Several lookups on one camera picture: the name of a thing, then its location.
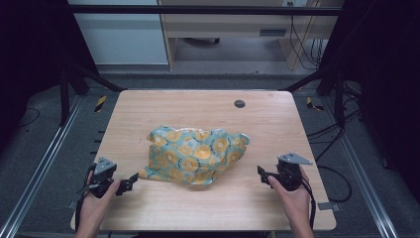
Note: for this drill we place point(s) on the black horizontal frame beam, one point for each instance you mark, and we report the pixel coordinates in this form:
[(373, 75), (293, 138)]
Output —
[(204, 10)]

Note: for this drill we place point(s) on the teal cloth with orange rings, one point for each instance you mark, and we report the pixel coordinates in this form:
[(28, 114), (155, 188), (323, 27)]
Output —
[(194, 155)]

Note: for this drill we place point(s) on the aluminium floor rail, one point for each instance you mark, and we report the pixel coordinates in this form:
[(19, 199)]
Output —
[(363, 172), (39, 165)]

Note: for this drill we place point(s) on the person's right hand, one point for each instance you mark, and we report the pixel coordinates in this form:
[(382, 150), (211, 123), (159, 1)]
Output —
[(295, 205)]

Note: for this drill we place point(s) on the black metal stand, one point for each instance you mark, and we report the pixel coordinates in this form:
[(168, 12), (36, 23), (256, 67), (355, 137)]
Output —
[(338, 95), (66, 95)]

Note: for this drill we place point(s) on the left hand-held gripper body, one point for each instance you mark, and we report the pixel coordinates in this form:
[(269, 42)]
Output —
[(103, 175)]

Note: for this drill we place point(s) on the grey metal table bracket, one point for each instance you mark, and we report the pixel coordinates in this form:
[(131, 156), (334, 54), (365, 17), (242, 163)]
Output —
[(328, 206)]

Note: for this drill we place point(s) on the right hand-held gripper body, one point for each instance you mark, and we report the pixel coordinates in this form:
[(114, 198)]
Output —
[(290, 173)]

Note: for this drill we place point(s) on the white cabinet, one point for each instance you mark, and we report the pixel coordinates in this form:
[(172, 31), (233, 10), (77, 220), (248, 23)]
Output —
[(122, 36)]

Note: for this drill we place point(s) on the person's left hand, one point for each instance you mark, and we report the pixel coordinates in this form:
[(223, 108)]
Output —
[(94, 211)]

